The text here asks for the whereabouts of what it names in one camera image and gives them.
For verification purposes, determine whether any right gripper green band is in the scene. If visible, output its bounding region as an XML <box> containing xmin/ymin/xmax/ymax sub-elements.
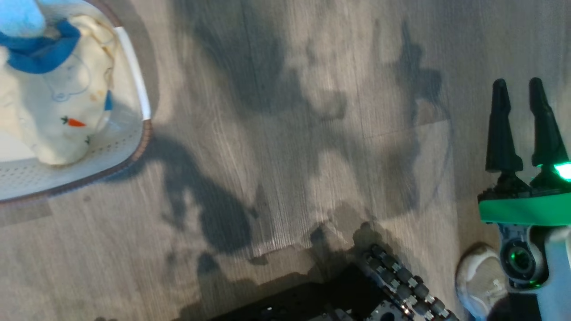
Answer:
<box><xmin>478</xmin><ymin>77</ymin><xmax>571</xmax><ymax>227</ymax></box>

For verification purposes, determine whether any cream garment with blue patches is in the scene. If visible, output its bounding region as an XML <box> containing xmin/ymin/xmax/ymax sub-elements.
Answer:
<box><xmin>0</xmin><ymin>15</ymin><xmax>119</xmax><ymax>166</ymax></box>

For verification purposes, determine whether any white perforated laundry basket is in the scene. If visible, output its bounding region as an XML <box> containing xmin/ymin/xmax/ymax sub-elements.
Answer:
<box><xmin>0</xmin><ymin>0</ymin><xmax>153</xmax><ymax>204</ymax></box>

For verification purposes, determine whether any white sneaker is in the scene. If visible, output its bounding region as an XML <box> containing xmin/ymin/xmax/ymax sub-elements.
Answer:
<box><xmin>455</xmin><ymin>243</ymin><xmax>510</xmax><ymax>320</ymax></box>

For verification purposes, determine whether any light blue fuzzy cloth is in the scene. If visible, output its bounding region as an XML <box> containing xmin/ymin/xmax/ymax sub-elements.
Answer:
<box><xmin>0</xmin><ymin>0</ymin><xmax>46</xmax><ymax>38</ymax></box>

